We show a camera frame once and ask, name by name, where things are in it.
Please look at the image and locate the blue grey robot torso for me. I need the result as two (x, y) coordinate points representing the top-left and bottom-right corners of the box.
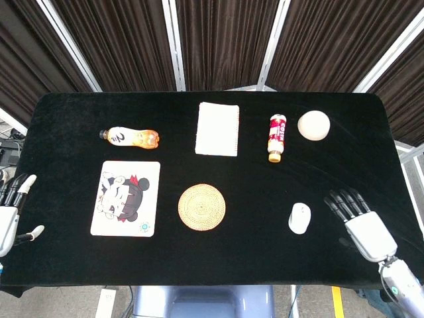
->
(132, 284), (276, 318)

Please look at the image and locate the white spiral notebook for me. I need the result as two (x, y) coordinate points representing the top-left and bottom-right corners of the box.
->
(194, 101), (240, 156)

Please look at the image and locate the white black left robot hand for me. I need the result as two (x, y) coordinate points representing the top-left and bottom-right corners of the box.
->
(0, 173), (45, 258)

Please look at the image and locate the white power strip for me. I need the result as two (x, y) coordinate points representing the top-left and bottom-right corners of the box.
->
(95, 287), (117, 318)

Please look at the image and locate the white metal frame post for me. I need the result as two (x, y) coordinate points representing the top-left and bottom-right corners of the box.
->
(0, 107), (28, 135)
(255, 0), (292, 92)
(352, 23), (424, 93)
(161, 0), (187, 93)
(35, 0), (103, 93)

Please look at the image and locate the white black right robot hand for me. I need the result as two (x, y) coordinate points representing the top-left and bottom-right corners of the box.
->
(323, 187), (398, 264)

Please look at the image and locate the cartoon print mouse pad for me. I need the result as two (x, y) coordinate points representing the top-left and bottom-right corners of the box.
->
(89, 160), (162, 238)

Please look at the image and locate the white computer mouse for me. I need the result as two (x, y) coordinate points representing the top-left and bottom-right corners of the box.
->
(288, 202), (312, 235)

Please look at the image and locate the white round bowl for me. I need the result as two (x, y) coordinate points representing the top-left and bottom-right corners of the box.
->
(297, 110), (331, 142)

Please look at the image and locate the dark brown pleated curtain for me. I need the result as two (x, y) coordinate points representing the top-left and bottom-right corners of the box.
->
(366, 41), (424, 146)
(174, 0), (282, 92)
(264, 0), (424, 93)
(0, 0), (93, 127)
(49, 0), (177, 93)

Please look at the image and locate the black electronic device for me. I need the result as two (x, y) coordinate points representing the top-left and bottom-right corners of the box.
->
(0, 138), (24, 166)

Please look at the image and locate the black velvet tablecloth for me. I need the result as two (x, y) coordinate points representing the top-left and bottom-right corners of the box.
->
(0, 91), (424, 297)

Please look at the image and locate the red white coffee bottle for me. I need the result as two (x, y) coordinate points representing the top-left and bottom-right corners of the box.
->
(268, 113), (288, 163)

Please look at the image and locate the round woven straw coaster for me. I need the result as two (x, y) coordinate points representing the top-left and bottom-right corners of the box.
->
(178, 184), (227, 232)

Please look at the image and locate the blue denim fabric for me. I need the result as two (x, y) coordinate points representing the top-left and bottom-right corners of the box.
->
(356, 288), (398, 312)

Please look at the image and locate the orange tea plastic bottle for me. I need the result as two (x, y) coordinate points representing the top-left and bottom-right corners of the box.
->
(99, 126), (160, 150)

